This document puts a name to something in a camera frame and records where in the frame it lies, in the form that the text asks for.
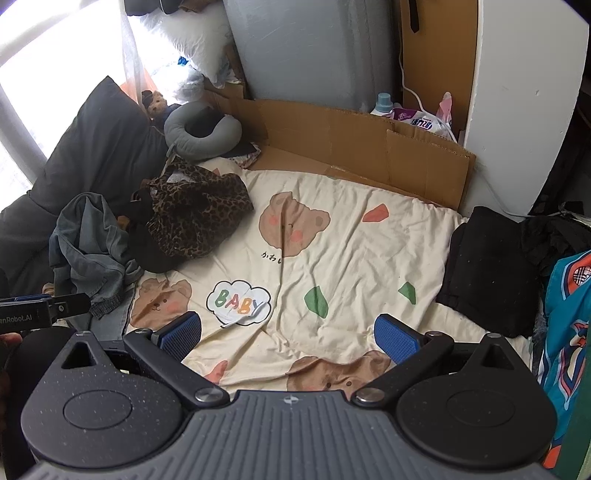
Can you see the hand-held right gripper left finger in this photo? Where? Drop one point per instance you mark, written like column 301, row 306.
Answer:
column 182, row 332

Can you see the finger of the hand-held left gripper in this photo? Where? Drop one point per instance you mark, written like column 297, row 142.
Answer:
column 69, row 304

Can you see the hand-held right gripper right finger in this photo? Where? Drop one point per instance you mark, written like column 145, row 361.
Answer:
column 397, row 337

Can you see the leopard print skirt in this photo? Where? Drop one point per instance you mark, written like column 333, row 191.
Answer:
column 198, row 217

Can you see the blue-grey denim garment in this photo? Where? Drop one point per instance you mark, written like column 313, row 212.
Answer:
column 83, row 240

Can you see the crumpled black garment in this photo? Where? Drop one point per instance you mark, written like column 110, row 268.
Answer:
column 147, row 258

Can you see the bear print blanket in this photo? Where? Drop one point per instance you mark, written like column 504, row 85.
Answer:
column 346, row 258

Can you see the folded black garment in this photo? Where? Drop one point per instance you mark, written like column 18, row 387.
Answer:
column 489, row 267

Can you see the dark grey pillow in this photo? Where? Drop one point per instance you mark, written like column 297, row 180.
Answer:
column 92, row 147

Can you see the teal printed garment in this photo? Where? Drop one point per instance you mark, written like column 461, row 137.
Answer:
column 565, row 323

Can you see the patterned cloth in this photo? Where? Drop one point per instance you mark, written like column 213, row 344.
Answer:
column 247, row 154

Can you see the black cloth pile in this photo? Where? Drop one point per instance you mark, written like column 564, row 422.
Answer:
column 563, row 240

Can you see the grey neck pillow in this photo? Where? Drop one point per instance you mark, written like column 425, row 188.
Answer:
column 184, row 138

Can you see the green garment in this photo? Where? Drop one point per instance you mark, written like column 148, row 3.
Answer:
column 582, row 415

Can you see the flat cardboard sheet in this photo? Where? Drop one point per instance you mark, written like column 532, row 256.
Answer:
column 351, row 138

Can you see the purple and white detergent bag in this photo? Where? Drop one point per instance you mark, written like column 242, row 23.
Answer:
column 422, row 121

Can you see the teddy bear toy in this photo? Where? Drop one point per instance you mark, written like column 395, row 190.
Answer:
column 156, row 104

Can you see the detergent bottle with blue cap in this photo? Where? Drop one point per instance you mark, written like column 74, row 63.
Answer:
column 382, row 104

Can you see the pink bottle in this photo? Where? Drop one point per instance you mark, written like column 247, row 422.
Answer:
column 445, row 106

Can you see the sheer curtain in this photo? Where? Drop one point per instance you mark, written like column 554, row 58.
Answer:
column 134, row 55

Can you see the white pillow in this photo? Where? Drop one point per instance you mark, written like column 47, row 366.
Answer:
column 189, row 37

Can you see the grey appliance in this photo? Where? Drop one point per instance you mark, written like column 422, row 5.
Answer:
column 314, row 46

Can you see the brown cloth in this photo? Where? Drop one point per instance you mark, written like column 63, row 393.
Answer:
column 198, row 4

